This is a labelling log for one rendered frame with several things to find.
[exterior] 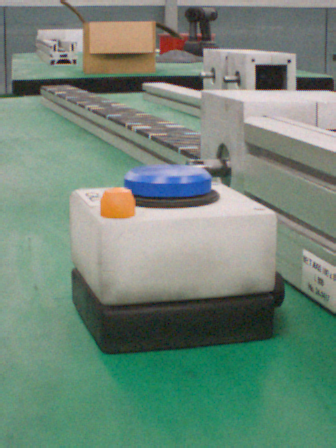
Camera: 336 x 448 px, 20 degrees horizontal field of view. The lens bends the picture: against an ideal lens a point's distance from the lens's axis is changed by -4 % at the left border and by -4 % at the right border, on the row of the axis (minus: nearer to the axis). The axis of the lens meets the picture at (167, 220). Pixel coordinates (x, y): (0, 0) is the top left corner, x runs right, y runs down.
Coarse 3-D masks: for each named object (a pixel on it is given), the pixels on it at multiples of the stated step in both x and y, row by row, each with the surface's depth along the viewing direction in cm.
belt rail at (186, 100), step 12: (144, 84) 173; (156, 84) 171; (168, 84) 169; (144, 96) 173; (156, 96) 166; (168, 96) 158; (180, 96) 150; (192, 96) 144; (180, 108) 151; (192, 108) 144
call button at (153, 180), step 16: (128, 176) 44; (144, 176) 43; (160, 176) 43; (176, 176) 43; (192, 176) 43; (208, 176) 44; (144, 192) 43; (160, 192) 43; (176, 192) 43; (192, 192) 43
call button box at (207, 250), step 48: (96, 192) 46; (96, 240) 41; (144, 240) 41; (192, 240) 41; (240, 240) 42; (96, 288) 42; (144, 288) 41; (192, 288) 42; (240, 288) 42; (96, 336) 42; (144, 336) 42; (192, 336) 42; (240, 336) 43
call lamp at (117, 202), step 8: (104, 192) 41; (112, 192) 40; (120, 192) 40; (128, 192) 41; (104, 200) 41; (112, 200) 40; (120, 200) 40; (128, 200) 41; (104, 208) 41; (112, 208) 40; (120, 208) 40; (128, 208) 41; (104, 216) 41; (112, 216) 40; (120, 216) 40; (128, 216) 41
